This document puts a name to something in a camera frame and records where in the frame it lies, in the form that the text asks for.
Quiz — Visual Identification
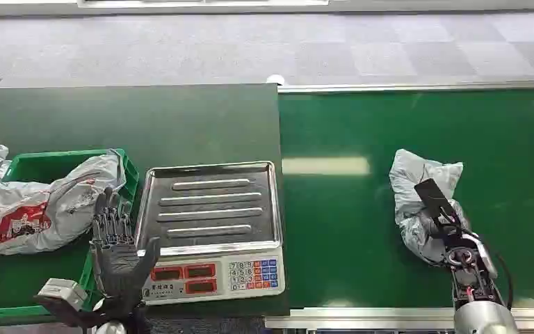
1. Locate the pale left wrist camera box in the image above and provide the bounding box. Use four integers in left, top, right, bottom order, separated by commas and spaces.
37, 278, 89, 312

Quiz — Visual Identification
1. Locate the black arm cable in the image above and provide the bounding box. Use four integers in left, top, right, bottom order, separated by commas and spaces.
492, 250, 515, 310

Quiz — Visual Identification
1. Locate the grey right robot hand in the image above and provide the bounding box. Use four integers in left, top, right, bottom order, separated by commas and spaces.
413, 178, 468, 264

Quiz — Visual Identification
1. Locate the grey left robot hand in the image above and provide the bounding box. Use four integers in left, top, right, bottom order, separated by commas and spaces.
90, 186, 162, 309

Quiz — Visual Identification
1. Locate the steel scale tray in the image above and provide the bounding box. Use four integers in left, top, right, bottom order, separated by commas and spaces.
133, 160, 284, 257

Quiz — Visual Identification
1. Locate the white electronic weighing scale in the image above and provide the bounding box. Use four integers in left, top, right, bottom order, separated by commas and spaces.
138, 246, 287, 307

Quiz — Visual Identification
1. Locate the aluminium conveyor rail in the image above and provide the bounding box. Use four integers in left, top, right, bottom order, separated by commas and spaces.
264, 305, 534, 331
277, 79, 534, 95

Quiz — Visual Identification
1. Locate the white parcel bag red print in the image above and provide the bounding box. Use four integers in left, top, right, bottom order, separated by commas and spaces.
0, 149, 127, 262

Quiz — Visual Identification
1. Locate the green conveyor belt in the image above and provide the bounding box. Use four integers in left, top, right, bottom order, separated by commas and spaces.
277, 88, 534, 310

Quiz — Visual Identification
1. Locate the white wall frame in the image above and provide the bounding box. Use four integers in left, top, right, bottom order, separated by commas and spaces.
76, 0, 330, 9

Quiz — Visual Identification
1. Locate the grey plastic parcel bag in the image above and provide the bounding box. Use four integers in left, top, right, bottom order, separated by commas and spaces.
389, 148, 471, 266

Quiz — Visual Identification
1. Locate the green plastic crate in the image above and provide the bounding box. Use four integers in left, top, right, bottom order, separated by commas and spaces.
0, 148, 141, 324

